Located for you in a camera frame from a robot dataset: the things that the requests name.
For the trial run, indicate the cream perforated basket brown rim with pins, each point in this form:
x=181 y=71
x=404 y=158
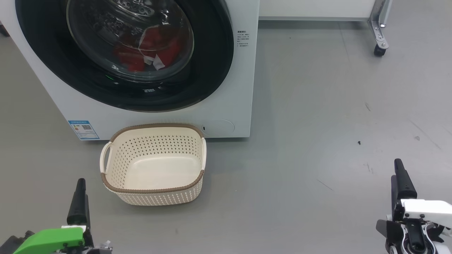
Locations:
x=155 y=169

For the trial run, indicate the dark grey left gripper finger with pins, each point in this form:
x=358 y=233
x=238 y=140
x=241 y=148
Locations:
x=78 y=206

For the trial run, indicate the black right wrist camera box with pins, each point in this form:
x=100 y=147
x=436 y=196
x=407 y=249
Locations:
x=416 y=236

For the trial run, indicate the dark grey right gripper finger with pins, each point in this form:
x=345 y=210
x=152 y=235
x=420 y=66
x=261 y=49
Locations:
x=402 y=187

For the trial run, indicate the red and white clothes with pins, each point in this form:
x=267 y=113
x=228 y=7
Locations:
x=159 y=42

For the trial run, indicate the metal frame leg with caster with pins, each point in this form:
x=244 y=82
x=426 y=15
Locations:
x=379 y=31

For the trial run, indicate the white front-load washing machine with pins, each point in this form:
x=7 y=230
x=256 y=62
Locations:
x=243 y=88

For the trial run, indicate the blue energy label sticker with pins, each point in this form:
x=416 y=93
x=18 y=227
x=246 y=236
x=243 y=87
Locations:
x=84 y=129

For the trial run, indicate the white partition board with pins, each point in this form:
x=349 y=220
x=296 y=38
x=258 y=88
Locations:
x=317 y=8

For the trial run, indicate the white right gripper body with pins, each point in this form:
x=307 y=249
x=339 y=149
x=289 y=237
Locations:
x=430 y=211

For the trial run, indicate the dark grey round washer door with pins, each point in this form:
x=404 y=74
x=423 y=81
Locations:
x=53 y=53

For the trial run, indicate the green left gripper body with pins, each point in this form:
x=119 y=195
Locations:
x=49 y=238

